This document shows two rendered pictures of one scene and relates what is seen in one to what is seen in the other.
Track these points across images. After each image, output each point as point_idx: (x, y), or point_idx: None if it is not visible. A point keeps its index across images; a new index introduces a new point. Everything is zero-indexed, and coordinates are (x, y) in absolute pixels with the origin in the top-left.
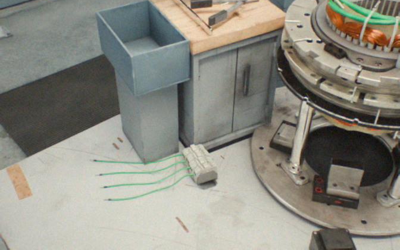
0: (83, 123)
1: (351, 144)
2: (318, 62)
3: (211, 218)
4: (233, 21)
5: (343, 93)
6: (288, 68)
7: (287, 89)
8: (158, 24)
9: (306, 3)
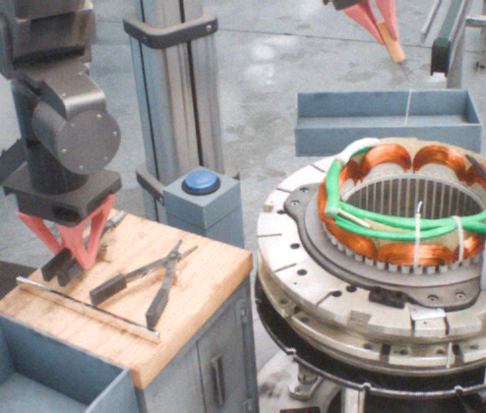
0: None
1: (390, 398)
2: (378, 326)
3: None
4: (173, 298)
5: (431, 358)
6: (302, 342)
7: None
8: (34, 350)
9: (278, 224)
